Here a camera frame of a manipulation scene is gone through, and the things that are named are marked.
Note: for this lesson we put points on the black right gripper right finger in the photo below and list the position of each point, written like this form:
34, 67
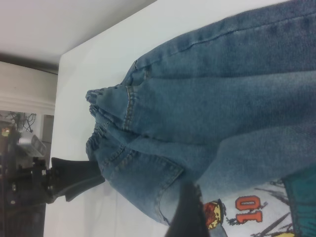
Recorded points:
202, 212

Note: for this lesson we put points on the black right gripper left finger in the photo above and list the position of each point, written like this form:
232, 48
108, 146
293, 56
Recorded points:
187, 217

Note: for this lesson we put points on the blue denim pants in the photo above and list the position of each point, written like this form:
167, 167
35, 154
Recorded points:
209, 111

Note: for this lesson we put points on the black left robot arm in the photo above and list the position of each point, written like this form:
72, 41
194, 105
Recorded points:
14, 187

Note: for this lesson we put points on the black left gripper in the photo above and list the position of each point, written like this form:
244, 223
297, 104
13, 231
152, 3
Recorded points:
42, 182

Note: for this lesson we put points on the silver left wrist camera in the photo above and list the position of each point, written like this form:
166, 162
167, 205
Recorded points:
34, 145

